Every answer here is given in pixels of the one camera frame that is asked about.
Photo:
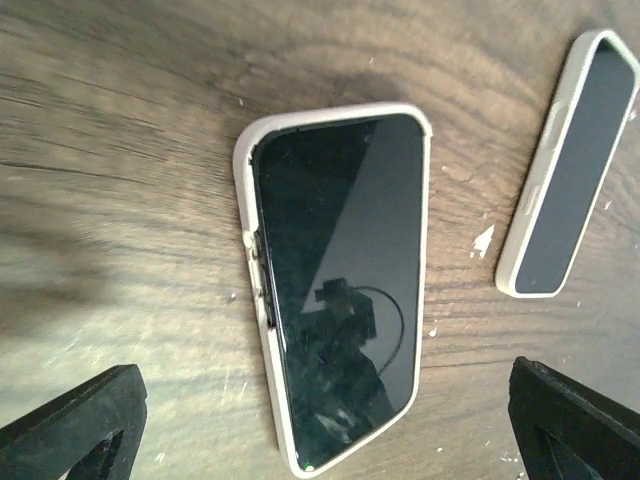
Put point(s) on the black smartphone green edge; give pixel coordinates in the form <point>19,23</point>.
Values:
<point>585,151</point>

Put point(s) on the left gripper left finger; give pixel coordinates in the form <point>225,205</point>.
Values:
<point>92,431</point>

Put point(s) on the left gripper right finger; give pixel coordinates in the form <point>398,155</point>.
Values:
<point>565,430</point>

